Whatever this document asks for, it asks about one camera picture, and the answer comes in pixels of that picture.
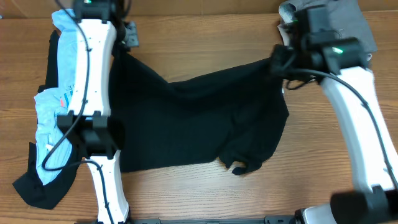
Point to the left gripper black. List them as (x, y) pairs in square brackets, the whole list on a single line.
[(134, 40)]

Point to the gray folded garment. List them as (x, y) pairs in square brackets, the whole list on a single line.
[(345, 17)]

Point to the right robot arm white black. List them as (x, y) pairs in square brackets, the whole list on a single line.
[(339, 65)]

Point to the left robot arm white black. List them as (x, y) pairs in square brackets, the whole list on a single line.
[(87, 124)]

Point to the light blue t-shirt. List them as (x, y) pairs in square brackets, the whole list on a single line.
[(54, 101)]

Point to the black garment under blue shirt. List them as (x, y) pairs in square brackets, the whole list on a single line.
[(29, 186)]

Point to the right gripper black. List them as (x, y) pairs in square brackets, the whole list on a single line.
[(278, 59)]

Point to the black t-shirt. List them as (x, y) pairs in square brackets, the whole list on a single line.
[(235, 115)]

